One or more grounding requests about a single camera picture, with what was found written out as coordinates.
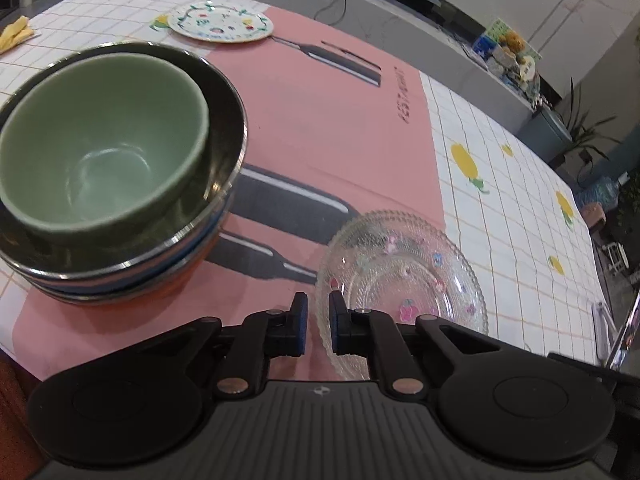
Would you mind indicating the leafy green potted plant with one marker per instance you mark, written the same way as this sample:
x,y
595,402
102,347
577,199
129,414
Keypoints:
x,y
629,205

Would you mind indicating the white stool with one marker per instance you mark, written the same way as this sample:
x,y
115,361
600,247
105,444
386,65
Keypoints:
x,y
616,255

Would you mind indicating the white floral ceramic plate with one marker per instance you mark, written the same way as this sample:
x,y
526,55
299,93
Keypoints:
x,y
220,22

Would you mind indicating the shiny metal frame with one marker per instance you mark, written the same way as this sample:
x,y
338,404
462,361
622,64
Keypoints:
x,y
622,340

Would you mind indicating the stainless steel bowl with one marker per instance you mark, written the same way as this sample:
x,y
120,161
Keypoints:
x,y
222,125

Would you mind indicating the yellow cloth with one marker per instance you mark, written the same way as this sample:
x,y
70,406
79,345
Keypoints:
x,y
15,35

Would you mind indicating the clear glass dish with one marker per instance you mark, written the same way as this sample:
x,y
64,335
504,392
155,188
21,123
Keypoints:
x,y
400,270

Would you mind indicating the grey marble counter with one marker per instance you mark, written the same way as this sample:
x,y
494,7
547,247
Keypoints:
x,y
400,45

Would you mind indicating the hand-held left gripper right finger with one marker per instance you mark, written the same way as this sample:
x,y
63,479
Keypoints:
x,y
334,327

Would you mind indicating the orange bowl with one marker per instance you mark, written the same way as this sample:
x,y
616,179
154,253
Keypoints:
x,y
192,272

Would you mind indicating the snake plant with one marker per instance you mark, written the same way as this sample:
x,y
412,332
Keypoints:
x,y
580,125

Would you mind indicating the pink heater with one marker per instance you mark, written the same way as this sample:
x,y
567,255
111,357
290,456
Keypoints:
x,y
594,216

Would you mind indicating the blue water bottle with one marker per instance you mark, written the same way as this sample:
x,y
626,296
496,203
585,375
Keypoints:
x,y
600,191

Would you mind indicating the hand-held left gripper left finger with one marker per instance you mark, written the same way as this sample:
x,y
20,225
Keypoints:
x,y
300,327

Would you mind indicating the teddy bear with basket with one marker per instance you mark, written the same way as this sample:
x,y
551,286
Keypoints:
x,y
492,30

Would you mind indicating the grey trash bin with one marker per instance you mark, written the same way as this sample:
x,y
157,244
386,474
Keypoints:
x,y
545,132

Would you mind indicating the green ceramic bowl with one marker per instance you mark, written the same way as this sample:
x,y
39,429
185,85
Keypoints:
x,y
100,125

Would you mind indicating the pink and white checked tablecloth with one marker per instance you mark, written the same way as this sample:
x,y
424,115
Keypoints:
x,y
350,135

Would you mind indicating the brown teddy bear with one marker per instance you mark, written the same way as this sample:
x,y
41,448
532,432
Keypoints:
x,y
512,40

